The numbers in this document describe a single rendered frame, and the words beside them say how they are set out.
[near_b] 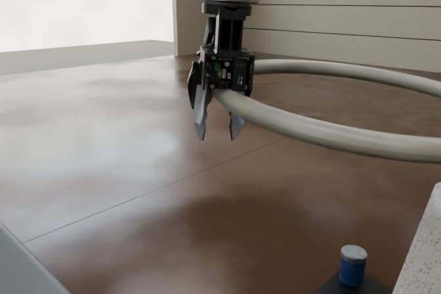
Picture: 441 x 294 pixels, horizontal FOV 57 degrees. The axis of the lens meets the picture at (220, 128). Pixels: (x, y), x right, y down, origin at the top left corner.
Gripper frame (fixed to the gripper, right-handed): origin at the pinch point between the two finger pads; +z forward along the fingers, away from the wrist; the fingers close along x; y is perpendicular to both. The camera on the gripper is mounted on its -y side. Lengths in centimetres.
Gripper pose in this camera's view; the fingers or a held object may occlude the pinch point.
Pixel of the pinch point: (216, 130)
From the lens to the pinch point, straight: 66.3
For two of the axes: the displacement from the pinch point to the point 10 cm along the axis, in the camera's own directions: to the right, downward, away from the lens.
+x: 9.9, 0.1, 1.6
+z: -0.6, 9.4, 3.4
